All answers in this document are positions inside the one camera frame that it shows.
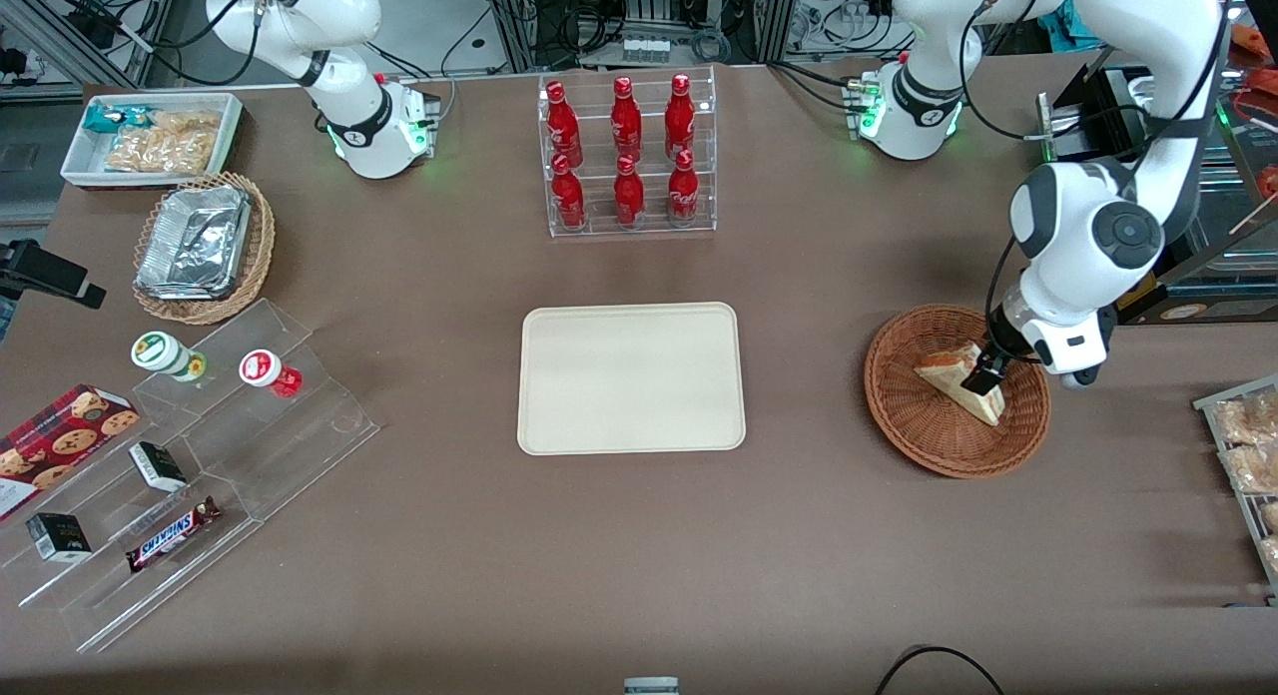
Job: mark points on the small grey device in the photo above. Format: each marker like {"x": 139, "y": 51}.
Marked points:
{"x": 651, "y": 686}

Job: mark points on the snickers chocolate bar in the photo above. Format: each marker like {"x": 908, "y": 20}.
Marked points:
{"x": 170, "y": 535}

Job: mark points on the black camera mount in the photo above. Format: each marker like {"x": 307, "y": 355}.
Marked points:
{"x": 45, "y": 268}

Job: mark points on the clear pastry bag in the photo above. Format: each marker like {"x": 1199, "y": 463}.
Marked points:
{"x": 1253, "y": 468}
{"x": 1250, "y": 420}

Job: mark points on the clear acrylic stepped display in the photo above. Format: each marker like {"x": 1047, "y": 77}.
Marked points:
{"x": 290, "y": 455}

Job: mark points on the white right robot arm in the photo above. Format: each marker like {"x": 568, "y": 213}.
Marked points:
{"x": 349, "y": 96}

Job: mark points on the round brown wicker basket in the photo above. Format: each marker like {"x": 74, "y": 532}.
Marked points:
{"x": 919, "y": 435}

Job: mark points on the white rectangular snack bin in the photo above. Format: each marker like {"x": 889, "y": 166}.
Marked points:
{"x": 80, "y": 161}

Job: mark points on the triangle sandwich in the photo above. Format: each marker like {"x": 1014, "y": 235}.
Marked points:
{"x": 949, "y": 380}

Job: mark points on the red label cup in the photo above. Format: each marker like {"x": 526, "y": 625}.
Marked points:
{"x": 263, "y": 367}

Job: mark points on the black box stand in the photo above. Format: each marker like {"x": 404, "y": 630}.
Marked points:
{"x": 1108, "y": 111}

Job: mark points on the teal snack packet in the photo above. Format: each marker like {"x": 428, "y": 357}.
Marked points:
{"x": 110, "y": 118}

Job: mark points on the red cola bottle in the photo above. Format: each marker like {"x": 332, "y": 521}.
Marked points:
{"x": 563, "y": 126}
{"x": 680, "y": 121}
{"x": 568, "y": 198}
{"x": 626, "y": 121}
{"x": 629, "y": 196}
{"x": 683, "y": 194}

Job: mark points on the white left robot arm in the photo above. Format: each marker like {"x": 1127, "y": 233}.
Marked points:
{"x": 1123, "y": 126}

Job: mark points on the oval wicker basket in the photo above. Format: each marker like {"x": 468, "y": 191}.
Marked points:
{"x": 262, "y": 236}

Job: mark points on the green label cup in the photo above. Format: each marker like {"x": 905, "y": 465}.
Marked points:
{"x": 160, "y": 352}

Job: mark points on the clear acrylic bottle rack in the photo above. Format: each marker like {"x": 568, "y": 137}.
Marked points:
{"x": 599, "y": 226}

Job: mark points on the small black box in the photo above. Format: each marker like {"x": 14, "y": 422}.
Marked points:
{"x": 58, "y": 537}
{"x": 158, "y": 465}

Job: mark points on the clear cracker bag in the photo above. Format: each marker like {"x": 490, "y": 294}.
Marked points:
{"x": 188, "y": 121}
{"x": 160, "y": 153}

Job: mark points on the red cookie box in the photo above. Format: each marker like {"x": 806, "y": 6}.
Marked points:
{"x": 60, "y": 440}

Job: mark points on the tray of packaged snacks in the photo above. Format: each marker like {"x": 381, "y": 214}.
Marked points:
{"x": 1238, "y": 500}

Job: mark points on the beige plastic tray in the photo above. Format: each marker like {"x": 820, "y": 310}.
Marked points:
{"x": 631, "y": 380}

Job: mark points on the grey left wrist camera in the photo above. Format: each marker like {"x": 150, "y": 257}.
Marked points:
{"x": 1080, "y": 379}

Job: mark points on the silver foil trays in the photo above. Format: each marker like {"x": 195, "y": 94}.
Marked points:
{"x": 195, "y": 241}

